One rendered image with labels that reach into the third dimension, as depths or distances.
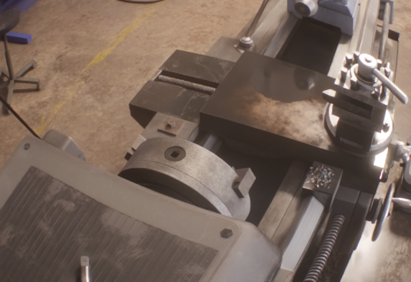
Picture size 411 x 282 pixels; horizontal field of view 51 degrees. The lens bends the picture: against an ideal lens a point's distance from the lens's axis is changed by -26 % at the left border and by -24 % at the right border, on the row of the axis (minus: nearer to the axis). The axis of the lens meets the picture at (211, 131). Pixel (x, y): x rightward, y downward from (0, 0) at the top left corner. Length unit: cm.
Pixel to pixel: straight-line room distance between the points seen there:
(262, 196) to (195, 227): 85
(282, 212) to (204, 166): 45
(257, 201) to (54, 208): 89
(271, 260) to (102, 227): 23
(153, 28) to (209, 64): 194
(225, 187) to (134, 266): 35
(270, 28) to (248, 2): 195
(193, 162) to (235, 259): 32
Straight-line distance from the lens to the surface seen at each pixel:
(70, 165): 79
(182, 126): 150
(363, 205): 144
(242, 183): 96
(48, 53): 371
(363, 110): 128
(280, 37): 194
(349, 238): 157
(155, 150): 96
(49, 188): 76
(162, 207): 71
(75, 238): 69
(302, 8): 166
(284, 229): 131
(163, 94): 161
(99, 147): 276
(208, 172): 94
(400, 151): 149
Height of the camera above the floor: 188
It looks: 43 degrees down
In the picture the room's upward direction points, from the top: 2 degrees counter-clockwise
